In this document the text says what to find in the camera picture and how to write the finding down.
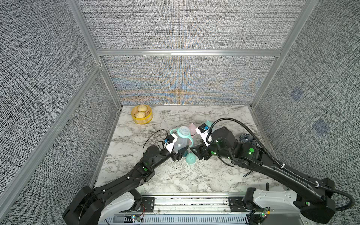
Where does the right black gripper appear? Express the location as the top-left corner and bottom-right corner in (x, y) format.
(190, 138), (237, 164)

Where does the clear bottle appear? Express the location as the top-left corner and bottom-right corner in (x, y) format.
(170, 126), (193, 152)

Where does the pink bottle cap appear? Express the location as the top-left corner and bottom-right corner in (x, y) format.
(188, 123), (197, 137)

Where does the mint bottle cap front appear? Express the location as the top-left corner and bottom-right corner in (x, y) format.
(205, 120), (213, 127)

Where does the mint bottle cap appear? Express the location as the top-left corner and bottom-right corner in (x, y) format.
(186, 153), (197, 165)
(205, 120), (213, 127)

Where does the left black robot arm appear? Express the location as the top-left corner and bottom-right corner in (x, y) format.
(62, 145), (187, 225)

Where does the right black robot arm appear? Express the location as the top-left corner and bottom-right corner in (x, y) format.
(191, 127), (336, 224)

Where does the mint bottle cap middle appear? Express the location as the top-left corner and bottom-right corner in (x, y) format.
(186, 153), (197, 165)

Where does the dark blue flower dish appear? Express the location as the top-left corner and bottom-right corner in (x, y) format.
(240, 133), (255, 143)

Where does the yellow steamer basket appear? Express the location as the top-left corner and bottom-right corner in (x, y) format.
(131, 104), (153, 125)

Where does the lower beige bun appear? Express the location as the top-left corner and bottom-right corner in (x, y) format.
(135, 112), (146, 119)

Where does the beige bun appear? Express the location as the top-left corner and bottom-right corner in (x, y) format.
(137, 104), (148, 112)
(135, 112), (146, 119)

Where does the upper beige bun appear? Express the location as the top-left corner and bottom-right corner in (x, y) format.
(137, 104), (148, 112)

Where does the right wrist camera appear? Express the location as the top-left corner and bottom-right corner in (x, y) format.
(196, 123), (212, 147)

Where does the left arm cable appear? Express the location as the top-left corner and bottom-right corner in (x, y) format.
(142, 129), (169, 154)

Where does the aluminium front rail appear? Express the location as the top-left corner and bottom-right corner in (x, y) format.
(73, 193), (310, 217)

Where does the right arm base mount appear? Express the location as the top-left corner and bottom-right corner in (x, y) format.
(227, 196), (270, 214)

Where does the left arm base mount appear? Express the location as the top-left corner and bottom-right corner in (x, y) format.
(116, 197), (155, 214)

